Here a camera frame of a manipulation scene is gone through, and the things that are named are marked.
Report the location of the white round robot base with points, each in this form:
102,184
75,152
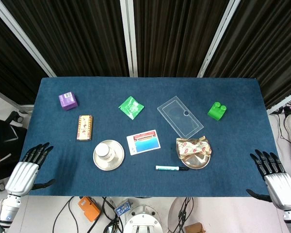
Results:
143,222

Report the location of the picture card blue red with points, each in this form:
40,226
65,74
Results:
145,145

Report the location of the white small jar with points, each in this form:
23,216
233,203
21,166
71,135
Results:
103,150

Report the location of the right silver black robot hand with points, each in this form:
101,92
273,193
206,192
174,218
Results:
281,189

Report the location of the green sachet packet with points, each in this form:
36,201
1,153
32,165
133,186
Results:
131,108

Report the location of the person in dark clothes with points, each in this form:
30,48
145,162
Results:
4,136

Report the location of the brown patterned flat box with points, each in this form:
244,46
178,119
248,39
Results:
85,127

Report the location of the black pleated curtain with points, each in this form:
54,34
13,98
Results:
75,36
177,36
269,48
4,68

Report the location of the black office chair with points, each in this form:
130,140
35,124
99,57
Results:
17,116

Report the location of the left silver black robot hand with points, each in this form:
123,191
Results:
21,174

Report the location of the gold red snack wrapper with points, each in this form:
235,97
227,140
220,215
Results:
191,148

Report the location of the white frame post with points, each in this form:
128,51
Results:
24,38
129,38
218,38

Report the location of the brown cardboard box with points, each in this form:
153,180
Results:
195,228

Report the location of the blue table cloth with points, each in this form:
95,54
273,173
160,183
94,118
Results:
145,182

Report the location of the green plastic block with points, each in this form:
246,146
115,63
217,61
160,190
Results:
217,112

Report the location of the blue circuit board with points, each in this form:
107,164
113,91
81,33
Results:
122,208

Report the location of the clear acrylic panel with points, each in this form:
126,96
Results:
177,119

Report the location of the grey round disc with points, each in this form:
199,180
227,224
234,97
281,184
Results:
173,213

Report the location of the purple cube box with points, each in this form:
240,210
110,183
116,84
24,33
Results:
68,102

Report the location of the orange device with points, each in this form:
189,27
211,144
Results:
89,208

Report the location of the white marker black cap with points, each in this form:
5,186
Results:
167,167

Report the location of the silver steel plate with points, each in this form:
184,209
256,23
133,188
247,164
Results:
116,163
196,163

